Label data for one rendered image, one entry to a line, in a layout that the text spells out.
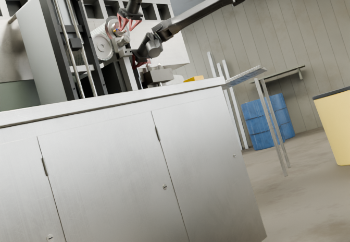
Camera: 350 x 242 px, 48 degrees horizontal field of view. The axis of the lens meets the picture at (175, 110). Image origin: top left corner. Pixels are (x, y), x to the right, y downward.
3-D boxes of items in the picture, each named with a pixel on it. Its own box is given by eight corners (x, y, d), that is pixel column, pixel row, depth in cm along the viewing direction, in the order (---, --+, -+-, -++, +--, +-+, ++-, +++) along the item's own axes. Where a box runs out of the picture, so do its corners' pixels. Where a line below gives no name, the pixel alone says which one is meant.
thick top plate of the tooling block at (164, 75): (153, 82, 193) (149, 70, 193) (104, 103, 219) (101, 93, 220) (174, 79, 205) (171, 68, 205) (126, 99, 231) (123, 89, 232)
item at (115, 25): (122, 20, 190) (128, 34, 191) (120, 21, 191) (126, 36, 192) (111, 22, 185) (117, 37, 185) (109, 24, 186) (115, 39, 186)
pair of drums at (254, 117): (296, 133, 758) (283, 92, 762) (292, 142, 646) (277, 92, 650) (261, 143, 782) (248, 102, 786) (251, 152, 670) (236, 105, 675)
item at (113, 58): (139, 77, 192) (128, 40, 193) (110, 91, 208) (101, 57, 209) (140, 77, 193) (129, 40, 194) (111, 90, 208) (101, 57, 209)
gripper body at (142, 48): (151, 60, 193) (158, 48, 189) (136, 61, 185) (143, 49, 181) (144, 51, 195) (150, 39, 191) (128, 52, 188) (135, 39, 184)
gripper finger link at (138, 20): (137, 34, 188) (144, 16, 184) (126, 34, 183) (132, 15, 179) (128, 27, 192) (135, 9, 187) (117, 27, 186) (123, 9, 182)
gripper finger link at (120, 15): (132, 34, 186) (138, 16, 182) (121, 34, 181) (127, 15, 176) (124, 27, 189) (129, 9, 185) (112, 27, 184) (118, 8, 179)
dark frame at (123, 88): (125, 103, 181) (113, 61, 182) (85, 119, 203) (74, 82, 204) (137, 100, 187) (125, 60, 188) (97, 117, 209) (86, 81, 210)
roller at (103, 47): (95, 59, 175) (87, 34, 176) (65, 76, 192) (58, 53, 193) (115, 58, 184) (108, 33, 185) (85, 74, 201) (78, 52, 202)
